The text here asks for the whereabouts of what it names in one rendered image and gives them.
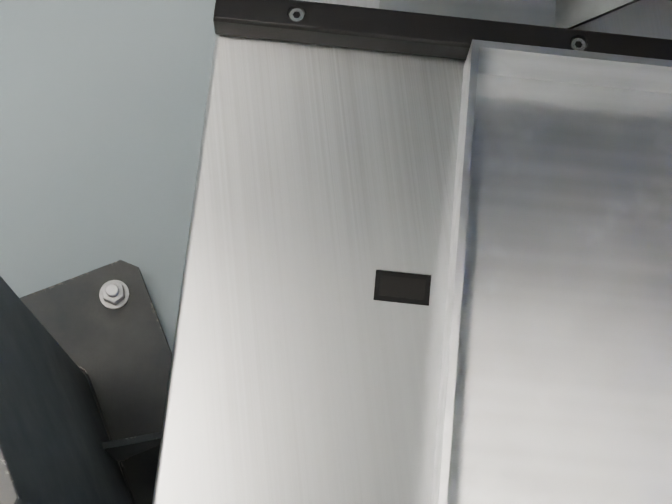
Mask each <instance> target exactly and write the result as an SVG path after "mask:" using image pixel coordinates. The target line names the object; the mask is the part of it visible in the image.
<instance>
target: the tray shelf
mask: <svg viewBox="0 0 672 504"><path fill-rule="evenodd" d="M573 29H575V30H585V31H594V32H604V33H613V34H623V35H632V36H642V37H651V38H660V39H670V40H672V0H640V1H637V2H635V3H633V4H630V5H628V6H625V7H623V8H621V9H618V10H616V11H613V12H611V13H609V14H606V15H604V16H601V17H599V18H597V19H594V20H592V21H589V22H587V23H585V24H582V25H580V26H577V27H575V28H573ZM465 61H466V60H457V59H447V58H438V57H428V56H419V55H409V54H400V53H390V52H381V51H371V50H362V49H352V48H343V47H333V46H324V45H314V44H305V43H295V42H286V41H276V40H267V39H257V38H248V37H238V36H229V35H219V34H216V37H215V45H214V52H213V59H212V67H211V74H210V81H209V89H208V96H207V104H206V111H205V118H204V126H203V133H202V140H201V148H200V155H199V162H198V170H197V177H196V185H195V192H194V199H193V207H192V214H191V221H190V229H189V236H188V243H187V251H186V258H185V266H184V273H183V280H182V288H181V295H180V302H179V310H178V317H177V324H176V332H175V339H174V347H173V354H172V361H171V369H170V376H169V383H168V391H167V398H166V405H165V413H164V420H163V428H162V435H161V442H160V450H159V457H158V464H157V472H156V479H155V486H154V494H153V501H152V504H431V495H432V481H433V468H434V455H435V441H436V428H437V415H438V401H439V388H440V375H441V361H442V348H443V335H444V321H445V308H446V295H447V281H448V268H449V255H450V241H451V228H452V215H453V201H454V188H455V175H456V161H457V148H458V135H459V121H460V108H461V95H462V81H463V68H464V64H465ZM376 270H383V271H393V272H402V273H412V274H422V275H431V285H430V297H429V306H426V305H416V304H407V303H397V302H387V301H378V300H373V298H374V287H375V276H376Z"/></svg>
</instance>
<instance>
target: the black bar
mask: <svg viewBox="0 0 672 504"><path fill-rule="evenodd" d="M213 21H214V29H215V33H216V34H219V35H229V36H238V37H248V38H257V39H267V40H276V41H286V42H295V43H305V44H314V45H324V46H333V47H343V48H352V49H362V50H371V51H381V52H390V53H400V54H409V55H419V56H428V57H438V58H447V59H457V60H466V58H467V55H468V52H469V49H470V45H471V42H472V39H474V40H483V41H493V42H502V43H512V44H521V45H531V46H540V47H550V48H559V49H569V50H578V51H588V52H597V53H607V54H616V55H626V56H635V57H645V58H654V59H664V60H672V40H670V39H660V38H651V37H642V36H632V35H623V34H613V33H604V32H594V31H585V30H575V29H566V28H556V27H547V26H537V25H528V24H518V23H509V22H499V21H490V20H481V19H471V18H462V17H452V16H443V15H433V14H424V13H414V12H405V11H395V10H386V9H376V8H367V7H357V6H348V5H338V4H329V3H319V2H310V1H301V0H216V2H215V10H214V17H213Z"/></svg>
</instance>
